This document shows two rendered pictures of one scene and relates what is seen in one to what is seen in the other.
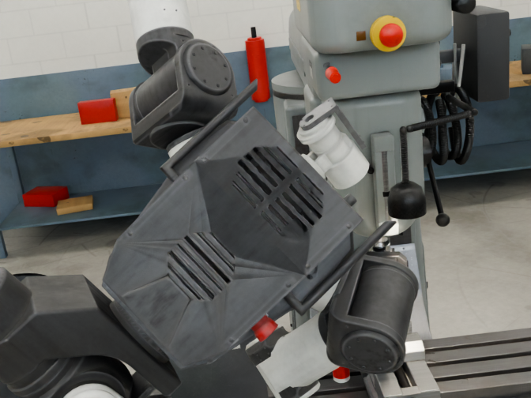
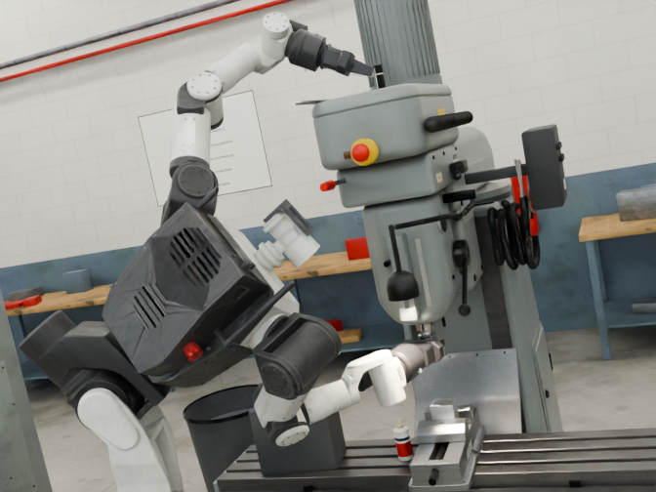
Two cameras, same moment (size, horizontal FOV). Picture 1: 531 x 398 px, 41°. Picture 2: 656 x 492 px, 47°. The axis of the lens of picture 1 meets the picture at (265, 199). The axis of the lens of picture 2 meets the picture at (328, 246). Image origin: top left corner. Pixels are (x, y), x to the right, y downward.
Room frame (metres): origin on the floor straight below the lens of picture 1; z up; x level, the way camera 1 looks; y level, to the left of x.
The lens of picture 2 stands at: (-0.38, -0.76, 1.79)
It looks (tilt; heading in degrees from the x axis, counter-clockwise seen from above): 7 degrees down; 22
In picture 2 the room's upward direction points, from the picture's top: 11 degrees counter-clockwise
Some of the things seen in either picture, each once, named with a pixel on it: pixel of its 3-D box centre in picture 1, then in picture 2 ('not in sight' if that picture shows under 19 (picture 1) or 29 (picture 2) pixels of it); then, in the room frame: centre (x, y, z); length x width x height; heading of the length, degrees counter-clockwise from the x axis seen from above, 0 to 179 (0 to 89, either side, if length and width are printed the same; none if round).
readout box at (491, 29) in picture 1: (482, 52); (547, 165); (1.77, -0.58, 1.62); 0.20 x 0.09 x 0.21; 0
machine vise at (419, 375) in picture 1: (393, 355); (446, 438); (1.44, -0.25, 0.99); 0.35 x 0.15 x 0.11; 2
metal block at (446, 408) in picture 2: not in sight; (444, 413); (1.47, -0.25, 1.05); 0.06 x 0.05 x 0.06; 92
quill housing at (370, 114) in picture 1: (374, 157); (413, 257); (1.48, -0.25, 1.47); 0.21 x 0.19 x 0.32; 90
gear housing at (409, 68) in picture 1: (364, 58); (402, 174); (1.51, -0.25, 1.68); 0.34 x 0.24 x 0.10; 0
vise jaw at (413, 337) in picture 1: (394, 348); (442, 430); (1.42, -0.25, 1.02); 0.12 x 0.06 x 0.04; 92
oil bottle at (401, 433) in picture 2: (340, 358); (402, 438); (1.46, -0.13, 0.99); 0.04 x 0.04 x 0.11
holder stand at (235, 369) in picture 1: (214, 359); (298, 430); (1.45, 0.16, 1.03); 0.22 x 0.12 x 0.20; 96
